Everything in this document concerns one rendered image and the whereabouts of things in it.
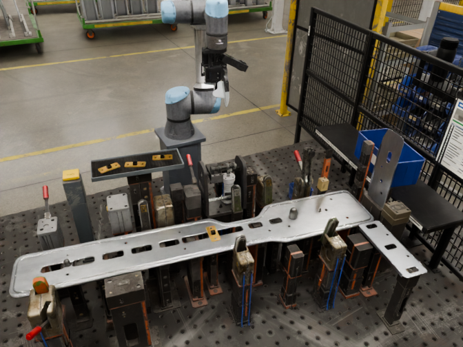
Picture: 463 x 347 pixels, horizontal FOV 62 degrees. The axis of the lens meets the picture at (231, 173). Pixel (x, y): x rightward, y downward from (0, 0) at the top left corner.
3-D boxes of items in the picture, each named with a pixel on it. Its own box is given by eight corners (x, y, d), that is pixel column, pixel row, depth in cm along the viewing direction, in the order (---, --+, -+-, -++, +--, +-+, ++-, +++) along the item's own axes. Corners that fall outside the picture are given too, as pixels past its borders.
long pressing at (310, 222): (6, 307, 122) (5, 303, 121) (15, 257, 140) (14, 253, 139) (377, 222, 160) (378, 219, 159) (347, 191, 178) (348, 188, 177)
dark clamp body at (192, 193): (187, 268, 175) (182, 201, 154) (180, 248, 186) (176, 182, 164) (209, 263, 178) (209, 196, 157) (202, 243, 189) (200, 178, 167)
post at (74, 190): (83, 263, 176) (61, 184, 151) (83, 251, 182) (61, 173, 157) (100, 259, 178) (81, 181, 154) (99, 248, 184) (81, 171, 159)
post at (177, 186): (176, 260, 179) (171, 190, 157) (174, 253, 183) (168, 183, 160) (187, 257, 180) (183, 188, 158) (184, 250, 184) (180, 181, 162)
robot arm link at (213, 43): (223, 31, 138) (231, 36, 132) (223, 43, 141) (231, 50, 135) (203, 32, 136) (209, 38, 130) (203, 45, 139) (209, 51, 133)
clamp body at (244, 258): (233, 331, 149) (236, 269, 130) (224, 306, 159) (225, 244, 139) (256, 325, 152) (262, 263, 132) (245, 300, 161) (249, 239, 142)
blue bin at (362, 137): (385, 188, 173) (392, 163, 166) (352, 153, 197) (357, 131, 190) (417, 184, 176) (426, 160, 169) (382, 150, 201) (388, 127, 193)
